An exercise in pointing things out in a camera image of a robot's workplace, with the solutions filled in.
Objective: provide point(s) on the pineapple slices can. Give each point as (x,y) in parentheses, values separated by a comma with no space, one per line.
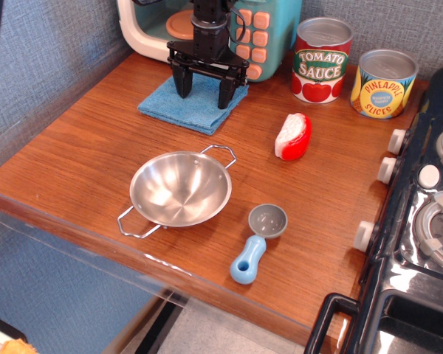
(383,83)

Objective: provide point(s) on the blue towel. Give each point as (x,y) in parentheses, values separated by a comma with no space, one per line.
(199,111)

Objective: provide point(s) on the clear acrylic barrier panel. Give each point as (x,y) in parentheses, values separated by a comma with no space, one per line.
(67,299)

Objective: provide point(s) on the steel bowl with wire handles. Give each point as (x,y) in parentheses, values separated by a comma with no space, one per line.
(181,188)

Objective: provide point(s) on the tomato sauce can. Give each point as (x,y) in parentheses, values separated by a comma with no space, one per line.
(320,59)

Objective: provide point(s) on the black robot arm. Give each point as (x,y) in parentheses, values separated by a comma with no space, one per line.
(214,13)

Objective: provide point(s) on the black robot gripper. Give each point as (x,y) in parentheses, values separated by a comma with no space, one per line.
(209,54)

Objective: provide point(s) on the red white toy food slice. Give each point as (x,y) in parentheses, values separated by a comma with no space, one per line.
(294,137)

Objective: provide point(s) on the teal toy microwave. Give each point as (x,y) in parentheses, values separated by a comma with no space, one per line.
(263,34)

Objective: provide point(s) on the blue grey toy scoop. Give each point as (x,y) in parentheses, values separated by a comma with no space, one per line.
(267,221)

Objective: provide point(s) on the black toy stove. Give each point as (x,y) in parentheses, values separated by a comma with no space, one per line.
(400,307)

